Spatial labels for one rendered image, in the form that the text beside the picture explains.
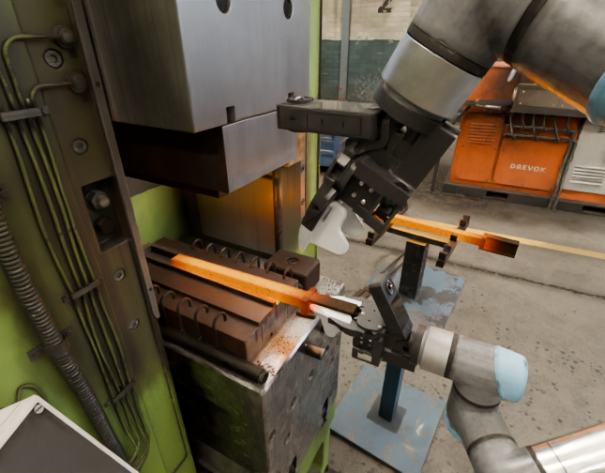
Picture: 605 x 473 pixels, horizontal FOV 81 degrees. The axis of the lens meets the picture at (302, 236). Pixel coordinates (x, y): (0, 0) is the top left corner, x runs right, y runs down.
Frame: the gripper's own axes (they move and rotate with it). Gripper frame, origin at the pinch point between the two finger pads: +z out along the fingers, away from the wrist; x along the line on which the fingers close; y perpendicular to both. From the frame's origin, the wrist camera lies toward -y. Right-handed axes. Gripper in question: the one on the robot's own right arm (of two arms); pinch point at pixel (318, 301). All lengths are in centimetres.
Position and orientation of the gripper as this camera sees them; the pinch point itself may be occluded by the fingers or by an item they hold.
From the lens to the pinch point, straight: 70.4
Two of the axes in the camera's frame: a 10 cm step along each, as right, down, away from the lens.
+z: -8.8, -2.1, 4.3
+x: 4.8, -4.3, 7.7
